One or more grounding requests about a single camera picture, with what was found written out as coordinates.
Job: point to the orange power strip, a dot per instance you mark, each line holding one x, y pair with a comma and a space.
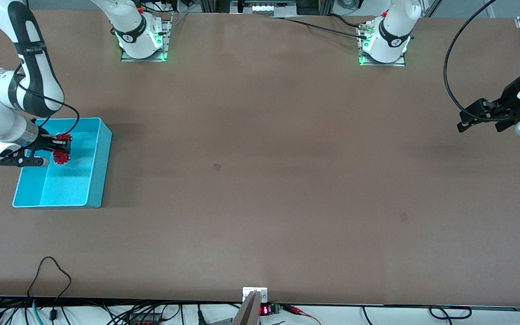
145, 318

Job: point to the red clip lead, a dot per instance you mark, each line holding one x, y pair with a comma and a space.
298, 311

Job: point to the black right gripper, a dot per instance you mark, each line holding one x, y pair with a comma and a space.
46, 142

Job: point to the red LED display module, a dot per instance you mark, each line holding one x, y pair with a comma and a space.
270, 310

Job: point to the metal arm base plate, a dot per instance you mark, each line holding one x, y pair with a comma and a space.
127, 58
397, 64

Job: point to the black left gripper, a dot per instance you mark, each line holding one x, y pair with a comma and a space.
511, 96

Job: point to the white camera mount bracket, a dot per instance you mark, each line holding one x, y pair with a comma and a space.
262, 293

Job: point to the red beetle toy car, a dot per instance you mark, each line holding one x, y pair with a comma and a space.
61, 158

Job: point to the blue plastic box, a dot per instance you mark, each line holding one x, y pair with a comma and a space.
77, 180

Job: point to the grey metal bar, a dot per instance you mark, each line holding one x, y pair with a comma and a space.
247, 311

